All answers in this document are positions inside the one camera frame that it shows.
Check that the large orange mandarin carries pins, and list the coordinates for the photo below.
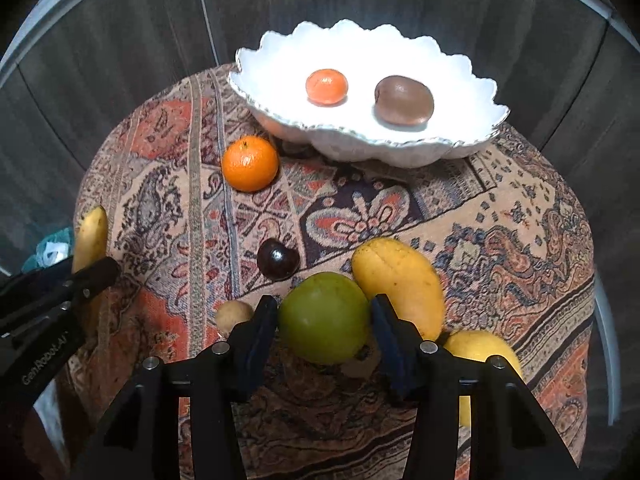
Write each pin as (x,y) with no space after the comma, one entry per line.
(250,164)

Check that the blue plastic bag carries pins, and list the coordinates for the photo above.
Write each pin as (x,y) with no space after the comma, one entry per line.
(53,249)

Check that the yellow lemon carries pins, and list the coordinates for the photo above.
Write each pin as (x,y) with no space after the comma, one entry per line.
(477,345)

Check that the green apple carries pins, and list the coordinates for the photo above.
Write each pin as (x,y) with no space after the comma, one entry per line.
(325,320)

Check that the dark plum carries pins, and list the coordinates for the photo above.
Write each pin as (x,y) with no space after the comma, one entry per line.
(276,261)

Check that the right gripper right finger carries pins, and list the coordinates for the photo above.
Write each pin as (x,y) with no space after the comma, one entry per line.
(512,437)

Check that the paisley patterned table cloth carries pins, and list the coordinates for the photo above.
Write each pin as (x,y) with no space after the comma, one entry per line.
(502,229)

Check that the yellow mango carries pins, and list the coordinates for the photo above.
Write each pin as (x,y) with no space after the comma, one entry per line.
(390,267)

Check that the small orange mandarin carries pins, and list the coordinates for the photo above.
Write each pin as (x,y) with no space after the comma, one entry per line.
(326,87)

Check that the small tan round fruit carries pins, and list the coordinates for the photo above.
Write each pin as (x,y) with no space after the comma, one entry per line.
(230,314)

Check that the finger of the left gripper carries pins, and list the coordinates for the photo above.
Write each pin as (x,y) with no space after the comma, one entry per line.
(37,292)

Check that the white scalloped fruit bowl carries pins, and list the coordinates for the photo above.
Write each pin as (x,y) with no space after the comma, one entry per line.
(271,79)

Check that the brown kiwi fruit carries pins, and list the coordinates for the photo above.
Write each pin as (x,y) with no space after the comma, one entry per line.
(403,102)

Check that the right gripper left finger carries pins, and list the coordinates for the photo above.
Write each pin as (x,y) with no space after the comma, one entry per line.
(137,436)

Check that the small yellow banana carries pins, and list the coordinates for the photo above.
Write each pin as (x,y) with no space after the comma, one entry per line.
(91,239)

